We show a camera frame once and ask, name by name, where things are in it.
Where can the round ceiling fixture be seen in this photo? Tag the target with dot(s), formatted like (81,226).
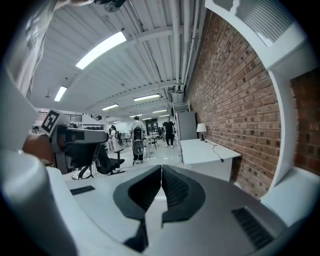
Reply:
(110,10)

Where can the black office chair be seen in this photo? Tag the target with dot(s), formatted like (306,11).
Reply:
(107,160)

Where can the white and black backpack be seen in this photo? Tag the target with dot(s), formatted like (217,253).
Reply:
(138,140)

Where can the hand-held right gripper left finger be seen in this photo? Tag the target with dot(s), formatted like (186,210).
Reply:
(140,197)

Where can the bundle of white ceiling pipes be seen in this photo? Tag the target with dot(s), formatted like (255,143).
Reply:
(183,37)

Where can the person's left forearm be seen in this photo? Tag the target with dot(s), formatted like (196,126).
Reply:
(37,150)

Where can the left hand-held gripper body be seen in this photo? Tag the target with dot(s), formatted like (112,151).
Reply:
(51,122)

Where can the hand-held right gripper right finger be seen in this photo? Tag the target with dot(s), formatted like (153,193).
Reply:
(180,195)

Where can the grey metal cabinet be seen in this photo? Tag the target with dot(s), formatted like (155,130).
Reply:
(187,125)

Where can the person's grey printed t-shirt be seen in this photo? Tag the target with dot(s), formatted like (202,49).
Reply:
(30,37)

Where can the long ceiling light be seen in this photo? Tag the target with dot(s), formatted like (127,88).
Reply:
(60,93)
(100,51)
(110,107)
(146,97)

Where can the white glass-panel cabinet door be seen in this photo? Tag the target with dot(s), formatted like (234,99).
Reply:
(270,20)

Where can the white shade table lamp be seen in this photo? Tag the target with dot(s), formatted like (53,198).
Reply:
(201,128)

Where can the black balcony railing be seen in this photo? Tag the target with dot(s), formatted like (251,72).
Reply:
(73,117)

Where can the white table top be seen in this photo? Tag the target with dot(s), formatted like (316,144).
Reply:
(207,152)

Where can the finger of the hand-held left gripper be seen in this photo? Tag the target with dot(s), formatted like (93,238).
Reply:
(92,137)

